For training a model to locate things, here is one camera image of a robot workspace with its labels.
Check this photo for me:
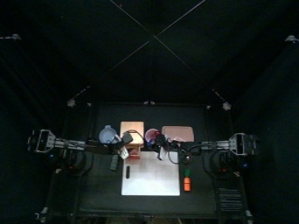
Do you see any thin diagonal brace wire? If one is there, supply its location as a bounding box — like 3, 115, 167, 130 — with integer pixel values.
70, 0, 207, 100
107, 0, 231, 109

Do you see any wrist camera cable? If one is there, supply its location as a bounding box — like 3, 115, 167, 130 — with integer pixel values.
126, 129, 146, 147
166, 143, 183, 165

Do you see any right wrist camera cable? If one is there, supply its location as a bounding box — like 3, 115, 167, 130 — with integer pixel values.
166, 143, 183, 165

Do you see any wooden drawer casing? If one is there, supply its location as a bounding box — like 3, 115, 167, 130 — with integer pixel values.
119, 121, 146, 149

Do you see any red plastic cup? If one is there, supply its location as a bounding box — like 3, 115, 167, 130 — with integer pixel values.
144, 128, 163, 146

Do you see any red-front wooden drawer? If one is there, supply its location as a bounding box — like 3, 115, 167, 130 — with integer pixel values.
127, 145, 143, 160

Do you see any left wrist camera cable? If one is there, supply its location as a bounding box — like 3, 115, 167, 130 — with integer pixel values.
126, 129, 146, 147

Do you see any white cutting board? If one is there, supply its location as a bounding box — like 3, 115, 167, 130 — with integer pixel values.
120, 150, 183, 197

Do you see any left wrist camera assembly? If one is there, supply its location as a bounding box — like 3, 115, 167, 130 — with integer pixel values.
119, 131, 135, 160

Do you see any reddish brown serving board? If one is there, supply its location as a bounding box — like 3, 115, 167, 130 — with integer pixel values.
160, 125, 195, 144

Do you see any orange toy carrot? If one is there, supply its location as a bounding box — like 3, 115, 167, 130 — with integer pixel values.
182, 168, 192, 193

